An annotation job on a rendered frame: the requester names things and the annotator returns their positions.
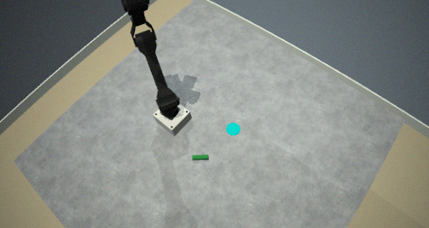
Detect cyan circle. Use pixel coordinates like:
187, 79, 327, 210
226, 123, 240, 135

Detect green rectangular post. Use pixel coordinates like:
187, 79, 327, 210
192, 155, 209, 160

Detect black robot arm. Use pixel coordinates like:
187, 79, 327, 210
121, 0, 180, 120

